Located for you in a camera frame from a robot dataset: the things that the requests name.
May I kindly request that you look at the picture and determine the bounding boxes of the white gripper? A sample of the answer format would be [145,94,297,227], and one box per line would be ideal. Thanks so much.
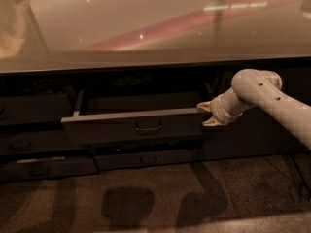
[197,93,250,127]

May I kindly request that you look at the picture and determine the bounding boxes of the dark drawer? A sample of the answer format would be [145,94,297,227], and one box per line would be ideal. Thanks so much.
[0,94,71,125]
[0,130,85,156]
[61,91,210,145]
[94,148,200,171]
[0,156,97,183]

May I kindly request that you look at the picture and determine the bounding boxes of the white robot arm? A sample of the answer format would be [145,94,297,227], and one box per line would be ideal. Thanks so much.
[197,69,311,150]

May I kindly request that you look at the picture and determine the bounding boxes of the dark cabinet door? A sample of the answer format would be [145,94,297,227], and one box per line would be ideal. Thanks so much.
[197,65,311,162]

